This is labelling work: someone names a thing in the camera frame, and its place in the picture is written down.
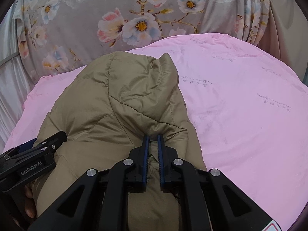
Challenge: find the grey floral blanket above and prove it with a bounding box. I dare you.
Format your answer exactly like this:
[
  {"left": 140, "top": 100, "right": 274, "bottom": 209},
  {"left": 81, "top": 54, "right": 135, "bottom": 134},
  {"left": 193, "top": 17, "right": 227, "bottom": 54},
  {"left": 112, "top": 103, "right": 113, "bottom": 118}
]
[{"left": 13, "top": 0, "right": 308, "bottom": 83}]

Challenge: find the person's left hand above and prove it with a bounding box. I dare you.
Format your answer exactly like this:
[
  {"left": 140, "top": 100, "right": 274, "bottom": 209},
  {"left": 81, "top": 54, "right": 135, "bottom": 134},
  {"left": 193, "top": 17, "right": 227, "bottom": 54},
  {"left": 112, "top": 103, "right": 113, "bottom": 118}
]
[{"left": 24, "top": 185, "right": 37, "bottom": 218}]

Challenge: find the olive quilted puffer jacket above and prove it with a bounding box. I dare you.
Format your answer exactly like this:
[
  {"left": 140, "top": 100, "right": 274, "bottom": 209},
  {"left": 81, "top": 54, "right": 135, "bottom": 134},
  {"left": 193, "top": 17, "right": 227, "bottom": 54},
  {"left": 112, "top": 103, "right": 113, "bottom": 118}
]
[{"left": 31, "top": 52, "right": 206, "bottom": 230}]

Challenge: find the pink bed sheet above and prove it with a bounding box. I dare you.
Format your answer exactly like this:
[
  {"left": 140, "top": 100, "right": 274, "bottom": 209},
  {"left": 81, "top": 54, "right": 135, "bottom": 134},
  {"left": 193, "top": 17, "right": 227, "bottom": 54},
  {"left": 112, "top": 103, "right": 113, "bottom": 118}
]
[{"left": 5, "top": 33, "right": 307, "bottom": 230}]

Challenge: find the grey satin curtain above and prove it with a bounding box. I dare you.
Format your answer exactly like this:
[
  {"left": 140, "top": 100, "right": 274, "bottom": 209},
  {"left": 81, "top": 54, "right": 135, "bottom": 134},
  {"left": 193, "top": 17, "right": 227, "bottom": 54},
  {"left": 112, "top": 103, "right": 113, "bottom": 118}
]
[{"left": 0, "top": 9, "right": 33, "bottom": 149}]

